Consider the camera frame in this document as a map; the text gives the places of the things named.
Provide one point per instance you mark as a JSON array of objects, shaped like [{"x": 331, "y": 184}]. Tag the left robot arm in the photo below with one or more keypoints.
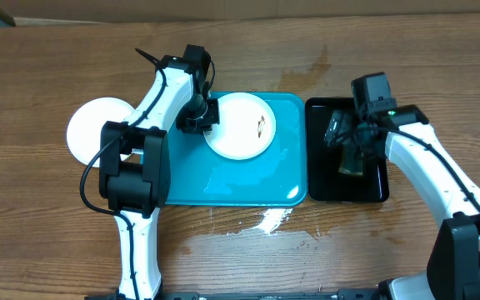
[{"x": 134, "y": 162}]

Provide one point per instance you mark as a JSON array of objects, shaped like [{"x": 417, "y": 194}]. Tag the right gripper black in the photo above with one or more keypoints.
[{"x": 342, "y": 131}]

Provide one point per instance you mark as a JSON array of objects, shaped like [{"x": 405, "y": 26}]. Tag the white plate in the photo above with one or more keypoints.
[
  {"x": 246, "y": 128},
  {"x": 85, "y": 126}
]

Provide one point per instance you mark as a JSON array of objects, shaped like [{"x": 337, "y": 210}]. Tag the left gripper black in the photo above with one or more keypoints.
[{"x": 213, "y": 118}]

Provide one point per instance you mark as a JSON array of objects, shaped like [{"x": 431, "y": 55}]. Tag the green yellow sponge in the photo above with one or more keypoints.
[{"x": 351, "y": 161}]

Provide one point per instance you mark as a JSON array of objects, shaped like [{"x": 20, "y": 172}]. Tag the teal plastic tray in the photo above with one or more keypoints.
[{"x": 275, "y": 178}]

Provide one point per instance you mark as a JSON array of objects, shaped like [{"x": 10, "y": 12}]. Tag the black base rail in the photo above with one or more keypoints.
[{"x": 342, "y": 294}]

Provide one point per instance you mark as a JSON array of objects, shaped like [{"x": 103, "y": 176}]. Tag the white plate top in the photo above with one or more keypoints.
[{"x": 85, "y": 126}]

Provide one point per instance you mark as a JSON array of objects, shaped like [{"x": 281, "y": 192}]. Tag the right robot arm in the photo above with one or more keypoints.
[{"x": 405, "y": 137}]

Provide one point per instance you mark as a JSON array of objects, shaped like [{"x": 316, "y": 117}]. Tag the black plastic tray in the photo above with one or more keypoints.
[{"x": 327, "y": 179}]

